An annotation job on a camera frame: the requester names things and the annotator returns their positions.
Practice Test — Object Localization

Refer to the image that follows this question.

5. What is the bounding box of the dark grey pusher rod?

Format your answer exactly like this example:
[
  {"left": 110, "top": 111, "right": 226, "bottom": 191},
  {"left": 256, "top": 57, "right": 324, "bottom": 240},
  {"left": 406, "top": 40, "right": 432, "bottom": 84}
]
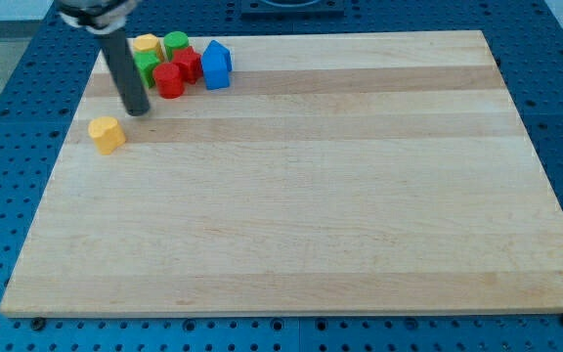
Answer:
[{"left": 96, "top": 28, "right": 151, "bottom": 116}]

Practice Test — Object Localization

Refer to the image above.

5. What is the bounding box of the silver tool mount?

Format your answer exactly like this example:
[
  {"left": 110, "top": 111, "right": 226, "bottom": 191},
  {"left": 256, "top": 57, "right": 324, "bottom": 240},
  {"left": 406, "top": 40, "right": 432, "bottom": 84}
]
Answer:
[{"left": 54, "top": 0, "right": 140, "bottom": 34}]

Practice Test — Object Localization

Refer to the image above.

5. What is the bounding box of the green star block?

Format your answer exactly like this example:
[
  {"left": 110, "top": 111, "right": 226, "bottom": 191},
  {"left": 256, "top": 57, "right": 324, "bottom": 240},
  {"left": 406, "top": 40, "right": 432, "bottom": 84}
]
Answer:
[{"left": 134, "top": 52, "right": 160, "bottom": 88}]

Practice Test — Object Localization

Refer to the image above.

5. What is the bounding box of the green circle block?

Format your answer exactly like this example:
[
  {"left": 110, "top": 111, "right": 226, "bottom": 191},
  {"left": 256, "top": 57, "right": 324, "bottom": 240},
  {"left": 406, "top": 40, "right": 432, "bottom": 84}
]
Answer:
[{"left": 163, "top": 31, "right": 190, "bottom": 61}]

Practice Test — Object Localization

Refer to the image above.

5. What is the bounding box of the red star block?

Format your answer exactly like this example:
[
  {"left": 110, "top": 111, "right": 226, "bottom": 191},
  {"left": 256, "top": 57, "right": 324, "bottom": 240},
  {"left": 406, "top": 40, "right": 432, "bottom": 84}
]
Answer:
[{"left": 171, "top": 46, "right": 203, "bottom": 84}]

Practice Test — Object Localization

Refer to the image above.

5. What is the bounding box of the yellow hexagon block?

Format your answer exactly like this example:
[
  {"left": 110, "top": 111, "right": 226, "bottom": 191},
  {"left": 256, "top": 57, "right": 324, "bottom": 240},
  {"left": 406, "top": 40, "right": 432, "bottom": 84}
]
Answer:
[{"left": 133, "top": 33, "right": 164, "bottom": 62}]

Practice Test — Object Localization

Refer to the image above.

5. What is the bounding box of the red cylinder block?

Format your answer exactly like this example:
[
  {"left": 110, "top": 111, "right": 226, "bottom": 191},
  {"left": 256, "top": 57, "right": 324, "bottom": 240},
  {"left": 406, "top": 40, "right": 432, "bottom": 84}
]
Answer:
[{"left": 152, "top": 63, "right": 185, "bottom": 99}]

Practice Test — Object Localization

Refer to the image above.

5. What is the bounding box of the yellow heart block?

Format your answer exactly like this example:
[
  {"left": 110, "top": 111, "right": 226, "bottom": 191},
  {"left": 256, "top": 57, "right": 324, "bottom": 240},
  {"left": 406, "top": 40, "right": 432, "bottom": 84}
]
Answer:
[{"left": 88, "top": 116, "right": 126, "bottom": 155}]

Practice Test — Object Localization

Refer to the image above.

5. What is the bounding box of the blue cube block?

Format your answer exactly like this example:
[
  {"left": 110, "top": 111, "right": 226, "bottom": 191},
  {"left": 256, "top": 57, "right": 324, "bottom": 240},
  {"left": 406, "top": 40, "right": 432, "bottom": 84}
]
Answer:
[{"left": 201, "top": 53, "right": 230, "bottom": 90}]

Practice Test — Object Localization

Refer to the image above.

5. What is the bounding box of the blue pentagon block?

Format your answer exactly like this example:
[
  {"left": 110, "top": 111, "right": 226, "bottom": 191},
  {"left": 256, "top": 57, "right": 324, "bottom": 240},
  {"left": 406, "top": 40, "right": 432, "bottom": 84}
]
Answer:
[{"left": 205, "top": 40, "right": 233, "bottom": 71}]

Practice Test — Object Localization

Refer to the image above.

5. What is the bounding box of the wooden board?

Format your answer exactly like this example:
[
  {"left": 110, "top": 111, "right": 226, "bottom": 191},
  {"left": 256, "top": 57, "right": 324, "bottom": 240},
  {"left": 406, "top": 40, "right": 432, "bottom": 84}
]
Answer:
[{"left": 0, "top": 30, "right": 563, "bottom": 318}]

